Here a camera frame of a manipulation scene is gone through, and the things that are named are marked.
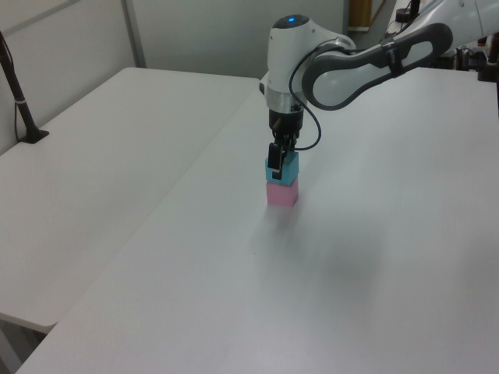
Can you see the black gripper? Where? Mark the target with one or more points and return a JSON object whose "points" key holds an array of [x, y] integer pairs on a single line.
{"points": [[284, 121]]}

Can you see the blue foam cube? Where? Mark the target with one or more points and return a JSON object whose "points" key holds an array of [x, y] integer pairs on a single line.
{"points": [[290, 169]]}

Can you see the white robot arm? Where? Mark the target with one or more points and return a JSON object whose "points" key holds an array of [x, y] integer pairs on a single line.
{"points": [[335, 82]]}

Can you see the pink foam cube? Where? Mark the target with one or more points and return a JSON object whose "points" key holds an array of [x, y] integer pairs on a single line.
{"points": [[281, 194]]}

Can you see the brown cardboard panel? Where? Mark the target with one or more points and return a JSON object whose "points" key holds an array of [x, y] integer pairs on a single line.
{"points": [[364, 13]]}

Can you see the white adjoining table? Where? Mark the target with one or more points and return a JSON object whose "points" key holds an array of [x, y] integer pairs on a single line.
{"points": [[97, 175]]}

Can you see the dark brown clamp stand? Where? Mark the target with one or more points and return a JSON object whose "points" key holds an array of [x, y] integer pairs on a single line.
{"points": [[489, 62]]}

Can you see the grey partition post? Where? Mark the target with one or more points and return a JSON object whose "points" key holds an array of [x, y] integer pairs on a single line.
{"points": [[134, 35]]}

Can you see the black camera pole with base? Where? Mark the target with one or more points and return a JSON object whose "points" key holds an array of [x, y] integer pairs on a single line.
{"points": [[19, 105]]}

